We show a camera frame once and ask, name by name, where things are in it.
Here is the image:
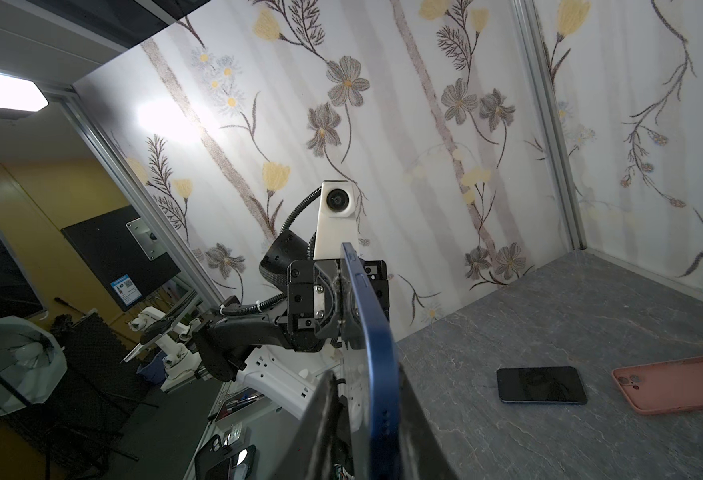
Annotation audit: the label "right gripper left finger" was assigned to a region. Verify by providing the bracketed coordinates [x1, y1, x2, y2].
[271, 371, 342, 480]

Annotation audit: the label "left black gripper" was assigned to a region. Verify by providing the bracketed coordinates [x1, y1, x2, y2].
[287, 258, 391, 351]

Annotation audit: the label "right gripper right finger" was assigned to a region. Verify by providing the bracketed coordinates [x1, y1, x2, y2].
[399, 365, 457, 480]

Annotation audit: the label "blue-edged black phone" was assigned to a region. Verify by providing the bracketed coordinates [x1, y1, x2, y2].
[341, 242, 401, 479]

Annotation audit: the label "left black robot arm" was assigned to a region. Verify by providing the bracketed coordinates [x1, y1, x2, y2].
[193, 181, 391, 381]

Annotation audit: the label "black phone far left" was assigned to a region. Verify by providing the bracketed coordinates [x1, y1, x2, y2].
[497, 366, 587, 405]

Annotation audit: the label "pink phone case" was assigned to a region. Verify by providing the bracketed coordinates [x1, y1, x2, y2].
[611, 356, 703, 416]

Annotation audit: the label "white photo umbrella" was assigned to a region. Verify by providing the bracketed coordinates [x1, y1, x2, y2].
[0, 316, 68, 417]

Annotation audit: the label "ceiling light panel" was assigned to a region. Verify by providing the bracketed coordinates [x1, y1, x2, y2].
[0, 72, 49, 119]

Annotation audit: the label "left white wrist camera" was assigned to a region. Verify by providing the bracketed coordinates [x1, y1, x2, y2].
[312, 180, 359, 260]

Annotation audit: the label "black wall panel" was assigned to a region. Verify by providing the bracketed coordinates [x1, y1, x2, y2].
[62, 205, 180, 311]

